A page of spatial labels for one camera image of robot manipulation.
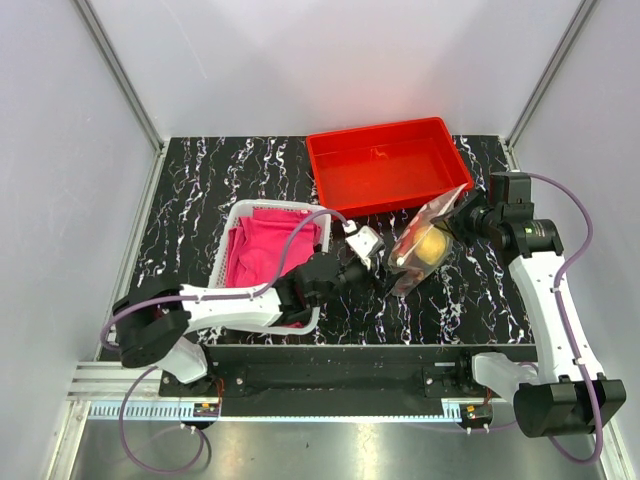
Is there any clear zip top bag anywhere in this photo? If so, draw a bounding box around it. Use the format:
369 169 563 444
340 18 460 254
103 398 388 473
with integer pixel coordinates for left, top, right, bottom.
387 185 464 297

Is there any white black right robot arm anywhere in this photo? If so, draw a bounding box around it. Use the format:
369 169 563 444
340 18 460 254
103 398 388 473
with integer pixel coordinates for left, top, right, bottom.
432 172 626 438

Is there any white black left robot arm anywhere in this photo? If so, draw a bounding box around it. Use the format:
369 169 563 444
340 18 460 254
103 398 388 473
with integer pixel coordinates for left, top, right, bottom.
111 252 389 396

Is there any red fake food piece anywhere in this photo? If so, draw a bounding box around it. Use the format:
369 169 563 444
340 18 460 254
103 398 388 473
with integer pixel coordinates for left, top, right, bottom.
394 222 426 294

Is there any yellow fake fruit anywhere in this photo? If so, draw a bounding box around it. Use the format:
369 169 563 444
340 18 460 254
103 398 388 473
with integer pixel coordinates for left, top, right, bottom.
415 228 448 265

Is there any red plastic tray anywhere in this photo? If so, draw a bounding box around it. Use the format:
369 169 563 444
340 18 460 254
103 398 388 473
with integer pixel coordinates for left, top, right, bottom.
306 117 474 218

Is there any pink cloth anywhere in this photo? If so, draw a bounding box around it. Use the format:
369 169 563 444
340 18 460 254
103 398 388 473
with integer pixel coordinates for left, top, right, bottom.
221 211 328 327

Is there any white perforated plastic basket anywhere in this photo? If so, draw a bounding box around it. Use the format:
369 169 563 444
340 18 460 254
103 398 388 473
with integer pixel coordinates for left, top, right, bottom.
208 199 324 336

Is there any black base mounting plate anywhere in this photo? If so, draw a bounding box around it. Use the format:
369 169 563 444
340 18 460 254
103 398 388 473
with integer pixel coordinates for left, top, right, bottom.
159 344 537 420

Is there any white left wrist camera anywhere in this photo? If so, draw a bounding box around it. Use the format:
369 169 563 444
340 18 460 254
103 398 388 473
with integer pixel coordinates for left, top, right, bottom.
343 220 384 270

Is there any aluminium frame rail right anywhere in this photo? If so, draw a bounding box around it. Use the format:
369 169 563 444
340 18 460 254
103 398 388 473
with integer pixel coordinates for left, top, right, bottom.
505 0 600 150

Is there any aluminium frame rail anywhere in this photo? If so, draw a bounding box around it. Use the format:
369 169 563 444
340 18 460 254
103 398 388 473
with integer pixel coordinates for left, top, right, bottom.
505 0 600 150
72 0 166 151

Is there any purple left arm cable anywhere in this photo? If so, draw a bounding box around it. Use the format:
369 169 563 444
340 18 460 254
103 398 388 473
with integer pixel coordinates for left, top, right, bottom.
99 208 351 474

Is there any aluminium frame rail left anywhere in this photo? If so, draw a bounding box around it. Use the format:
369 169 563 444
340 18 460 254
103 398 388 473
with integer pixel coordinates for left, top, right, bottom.
72 0 166 151

